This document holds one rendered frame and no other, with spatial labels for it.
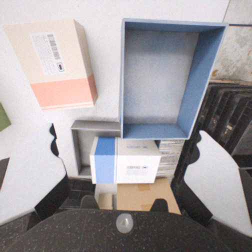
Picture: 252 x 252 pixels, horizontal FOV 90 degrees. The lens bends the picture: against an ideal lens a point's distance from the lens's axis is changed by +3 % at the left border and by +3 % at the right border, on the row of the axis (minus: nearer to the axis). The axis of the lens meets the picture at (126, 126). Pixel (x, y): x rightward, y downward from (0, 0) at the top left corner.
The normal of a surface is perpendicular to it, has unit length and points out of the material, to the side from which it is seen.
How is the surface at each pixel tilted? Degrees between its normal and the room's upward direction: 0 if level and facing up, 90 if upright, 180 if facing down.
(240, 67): 0
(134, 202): 90
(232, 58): 0
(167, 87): 0
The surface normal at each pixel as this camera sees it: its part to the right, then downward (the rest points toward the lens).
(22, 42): 0.06, 0.50
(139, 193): 0.00, -0.87
